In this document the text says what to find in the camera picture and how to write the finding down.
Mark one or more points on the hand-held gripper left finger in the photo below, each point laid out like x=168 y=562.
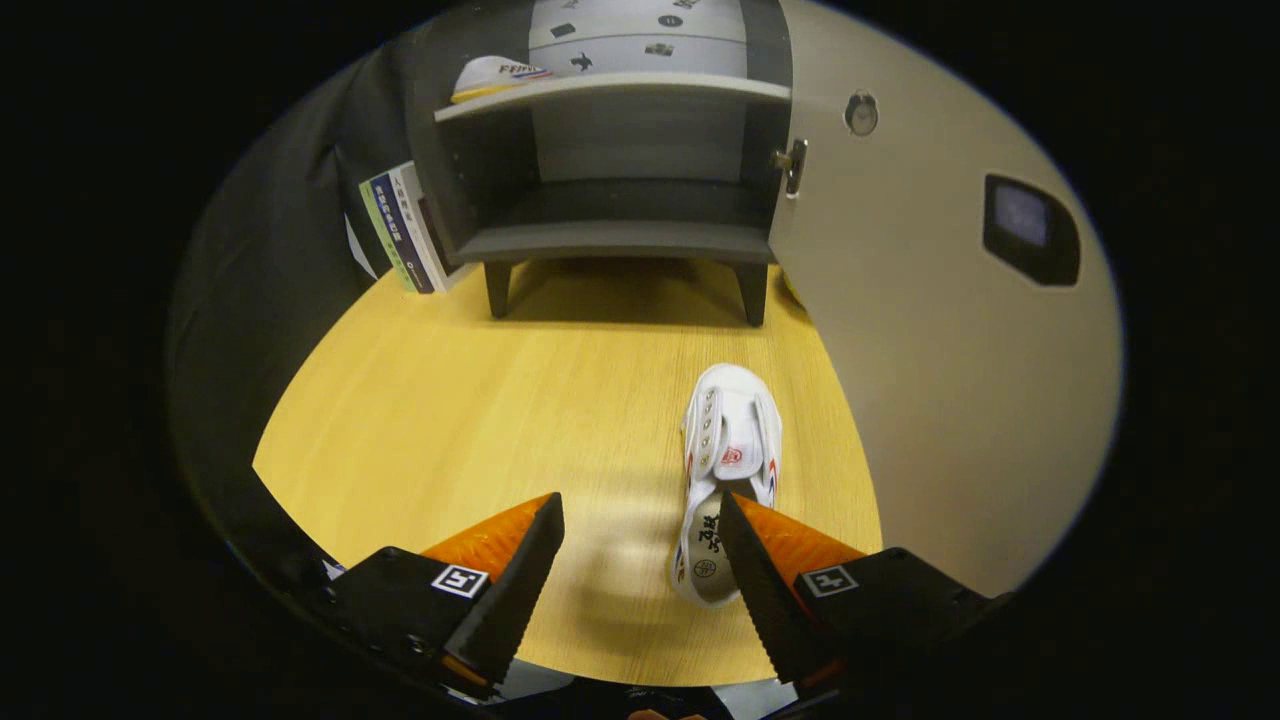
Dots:
x=515 y=590

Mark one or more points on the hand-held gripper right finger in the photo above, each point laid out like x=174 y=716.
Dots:
x=765 y=600

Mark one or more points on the white canvas shoe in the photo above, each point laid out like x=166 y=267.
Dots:
x=490 y=75
x=730 y=410

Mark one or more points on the grey shoe cabinet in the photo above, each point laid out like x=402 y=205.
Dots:
x=620 y=240

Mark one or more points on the metal door hinge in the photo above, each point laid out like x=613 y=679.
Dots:
x=795 y=160

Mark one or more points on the dark blue book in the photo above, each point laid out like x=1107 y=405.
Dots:
x=400 y=230

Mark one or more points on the black backdrop cloth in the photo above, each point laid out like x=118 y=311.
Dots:
x=260 y=250

